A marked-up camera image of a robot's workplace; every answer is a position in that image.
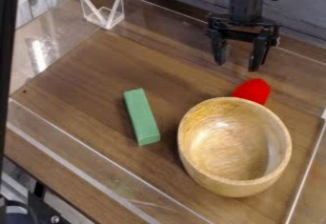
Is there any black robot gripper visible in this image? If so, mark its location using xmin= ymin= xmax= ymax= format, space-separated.
xmin=204 ymin=14 xmax=282 ymax=71

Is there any red plush strawberry toy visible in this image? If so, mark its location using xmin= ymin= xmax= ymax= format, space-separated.
xmin=231 ymin=78 xmax=271 ymax=105

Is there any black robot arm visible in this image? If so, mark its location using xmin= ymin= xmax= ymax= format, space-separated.
xmin=204 ymin=0 xmax=282 ymax=71

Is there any light wooden bowl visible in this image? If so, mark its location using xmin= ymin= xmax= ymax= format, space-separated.
xmin=176 ymin=97 xmax=291 ymax=197

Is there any green rectangular block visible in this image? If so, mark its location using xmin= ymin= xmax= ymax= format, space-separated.
xmin=123 ymin=89 xmax=160 ymax=147

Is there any clear acrylic corner bracket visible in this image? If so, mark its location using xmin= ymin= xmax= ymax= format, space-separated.
xmin=80 ymin=0 xmax=124 ymax=30

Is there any clear acrylic tray wall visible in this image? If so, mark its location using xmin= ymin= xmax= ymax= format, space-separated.
xmin=5 ymin=0 xmax=326 ymax=224

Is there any black clamp mount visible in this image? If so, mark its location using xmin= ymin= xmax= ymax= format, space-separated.
xmin=0 ymin=183 xmax=73 ymax=224

